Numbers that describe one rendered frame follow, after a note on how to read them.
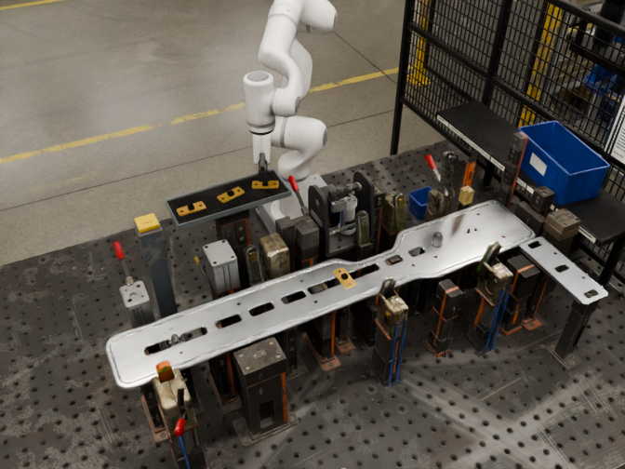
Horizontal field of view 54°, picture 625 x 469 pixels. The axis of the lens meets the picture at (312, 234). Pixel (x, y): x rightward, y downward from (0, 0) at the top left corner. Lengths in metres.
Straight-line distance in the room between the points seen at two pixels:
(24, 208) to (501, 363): 2.96
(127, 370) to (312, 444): 0.57
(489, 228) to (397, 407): 0.66
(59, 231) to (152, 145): 0.96
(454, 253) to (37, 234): 2.57
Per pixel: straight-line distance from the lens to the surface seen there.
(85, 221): 3.83
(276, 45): 1.83
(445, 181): 2.07
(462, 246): 2.01
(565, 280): 2.00
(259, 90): 1.72
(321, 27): 2.06
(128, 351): 1.75
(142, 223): 1.86
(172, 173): 4.07
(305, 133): 2.12
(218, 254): 1.79
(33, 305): 2.39
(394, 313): 1.72
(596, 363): 2.22
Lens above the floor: 2.33
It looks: 42 degrees down
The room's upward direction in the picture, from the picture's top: straight up
